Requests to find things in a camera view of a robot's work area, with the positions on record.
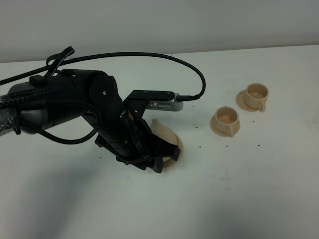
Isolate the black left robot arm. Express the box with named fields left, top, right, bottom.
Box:
left=0, top=70, right=182, bottom=173

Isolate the far beige teacup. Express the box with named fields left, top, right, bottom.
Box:
left=243, top=83, right=269, bottom=112

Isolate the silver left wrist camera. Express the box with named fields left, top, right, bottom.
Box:
left=146, top=93, right=183, bottom=112

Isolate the black braided camera cable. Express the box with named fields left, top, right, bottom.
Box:
left=0, top=51, right=206, bottom=101

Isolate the far beige cup saucer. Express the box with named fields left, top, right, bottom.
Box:
left=236, top=90, right=268, bottom=112

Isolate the beige teapot saucer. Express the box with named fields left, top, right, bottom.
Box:
left=163, top=134, right=184, bottom=171

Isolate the near beige teacup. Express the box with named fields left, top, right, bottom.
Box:
left=215, top=107, right=239, bottom=122

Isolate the black smooth loose cable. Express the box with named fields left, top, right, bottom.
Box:
left=14, top=46, right=100, bottom=145

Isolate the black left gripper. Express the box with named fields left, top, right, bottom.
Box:
left=95, top=110, right=179, bottom=174

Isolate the near beige cup saucer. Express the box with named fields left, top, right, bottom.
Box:
left=210, top=115, right=240, bottom=137

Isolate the beige cup saucer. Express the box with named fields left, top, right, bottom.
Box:
left=210, top=115, right=240, bottom=137
left=236, top=90, right=268, bottom=112

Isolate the beige teacup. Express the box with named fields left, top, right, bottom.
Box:
left=215, top=107, right=239, bottom=122
left=243, top=83, right=269, bottom=112

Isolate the beige teapot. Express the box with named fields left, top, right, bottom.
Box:
left=151, top=118, right=179, bottom=162

